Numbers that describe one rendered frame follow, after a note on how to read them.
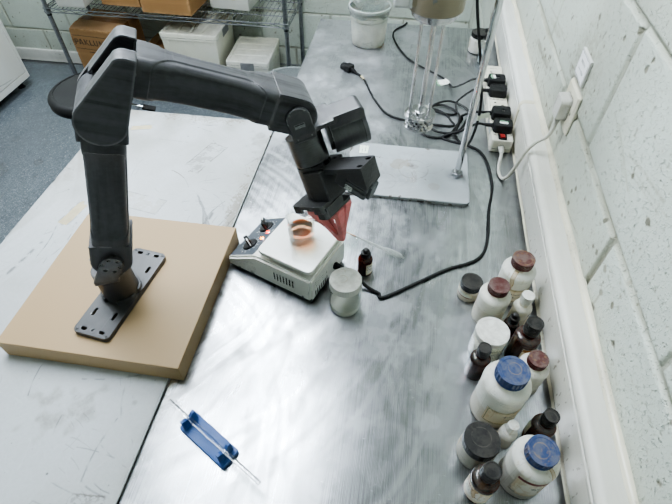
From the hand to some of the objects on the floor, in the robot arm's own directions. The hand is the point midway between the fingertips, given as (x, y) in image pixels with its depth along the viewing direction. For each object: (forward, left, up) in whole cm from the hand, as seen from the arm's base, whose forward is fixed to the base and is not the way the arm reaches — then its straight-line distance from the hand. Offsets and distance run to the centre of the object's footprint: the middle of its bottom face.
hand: (340, 236), depth 83 cm
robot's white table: (-49, -12, -104) cm, 116 cm away
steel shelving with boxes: (-154, +198, -104) cm, 272 cm away
